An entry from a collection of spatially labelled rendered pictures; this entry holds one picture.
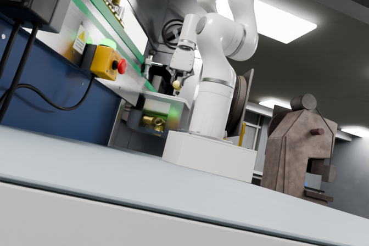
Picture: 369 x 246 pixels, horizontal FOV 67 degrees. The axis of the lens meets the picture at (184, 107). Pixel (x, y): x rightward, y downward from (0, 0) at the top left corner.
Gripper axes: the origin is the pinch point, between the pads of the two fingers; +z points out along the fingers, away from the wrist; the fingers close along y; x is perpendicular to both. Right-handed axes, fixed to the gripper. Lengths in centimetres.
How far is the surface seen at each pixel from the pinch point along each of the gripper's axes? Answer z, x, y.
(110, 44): 7, 54, 7
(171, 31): -56, -76, 33
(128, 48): -1.7, 28.3, 13.8
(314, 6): -169, -197, -90
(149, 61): -3.7, 10.7, 11.5
